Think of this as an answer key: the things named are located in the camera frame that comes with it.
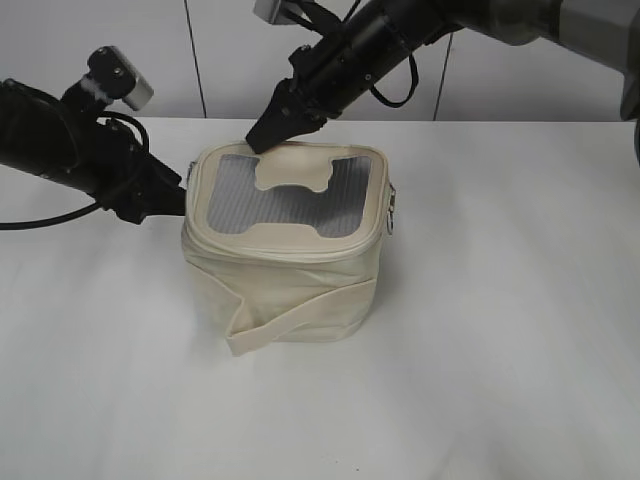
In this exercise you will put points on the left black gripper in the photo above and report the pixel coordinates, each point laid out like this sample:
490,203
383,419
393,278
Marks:
130,180

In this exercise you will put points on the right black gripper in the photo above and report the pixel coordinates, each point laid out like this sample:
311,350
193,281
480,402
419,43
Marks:
327,78

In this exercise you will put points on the silver zipper pull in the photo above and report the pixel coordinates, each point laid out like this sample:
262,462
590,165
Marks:
391,206
189,170

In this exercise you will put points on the cream canvas zipper bag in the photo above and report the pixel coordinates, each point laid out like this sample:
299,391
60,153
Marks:
285,246

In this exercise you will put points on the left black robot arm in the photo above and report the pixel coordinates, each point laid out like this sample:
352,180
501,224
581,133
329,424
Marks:
37,138

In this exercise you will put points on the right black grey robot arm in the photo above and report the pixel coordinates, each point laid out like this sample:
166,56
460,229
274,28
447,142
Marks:
606,32

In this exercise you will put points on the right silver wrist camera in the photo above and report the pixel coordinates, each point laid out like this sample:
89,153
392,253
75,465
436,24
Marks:
276,12

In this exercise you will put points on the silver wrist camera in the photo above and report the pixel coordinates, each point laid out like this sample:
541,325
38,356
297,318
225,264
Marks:
118,79
276,12

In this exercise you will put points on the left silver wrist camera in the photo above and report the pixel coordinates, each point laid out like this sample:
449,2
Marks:
118,79

